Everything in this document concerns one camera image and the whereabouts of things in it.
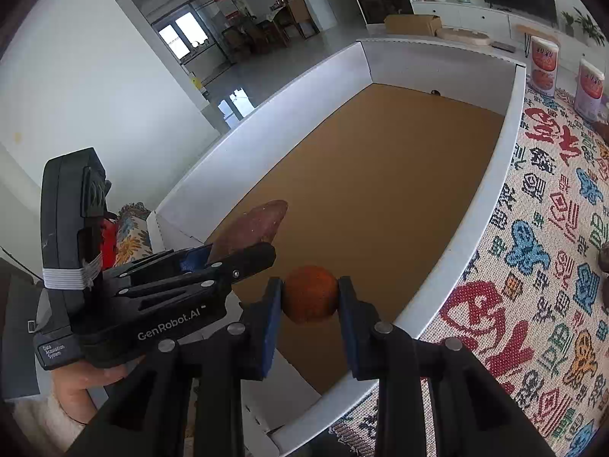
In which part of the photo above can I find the white cardboard box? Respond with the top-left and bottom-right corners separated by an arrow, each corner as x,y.
145,37 -> 529,455

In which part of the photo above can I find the white tv cabinet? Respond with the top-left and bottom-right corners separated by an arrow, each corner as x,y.
412,1 -> 593,71

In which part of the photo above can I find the purple sweet potato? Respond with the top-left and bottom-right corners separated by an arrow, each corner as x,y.
207,200 -> 288,264

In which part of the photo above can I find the patterned woven tablecloth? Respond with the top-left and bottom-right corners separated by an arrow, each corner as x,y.
327,82 -> 609,457

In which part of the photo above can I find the person's left hand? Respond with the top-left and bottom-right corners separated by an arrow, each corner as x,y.
52,360 -> 127,424

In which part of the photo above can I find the purple porridge can left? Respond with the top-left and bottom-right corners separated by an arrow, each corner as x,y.
529,36 -> 560,97

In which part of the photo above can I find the brown cardboard box on floor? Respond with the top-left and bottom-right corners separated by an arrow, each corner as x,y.
384,14 -> 442,37

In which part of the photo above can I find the small orange tangerine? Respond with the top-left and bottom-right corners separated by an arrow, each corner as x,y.
282,265 -> 339,324

